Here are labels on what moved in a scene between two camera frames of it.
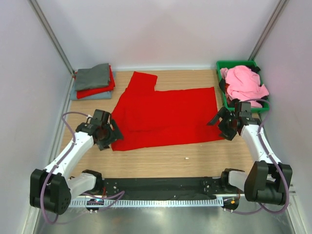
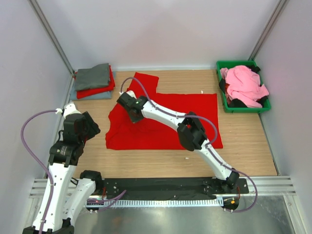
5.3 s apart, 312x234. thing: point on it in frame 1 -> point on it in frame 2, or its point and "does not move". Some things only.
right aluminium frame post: [280, 8] does not move
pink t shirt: [243, 83] does not move
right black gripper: [224, 114] -> [134, 120]
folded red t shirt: [81, 93] does not move
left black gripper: [115, 134] -> [94, 129]
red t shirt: [147, 118] does not move
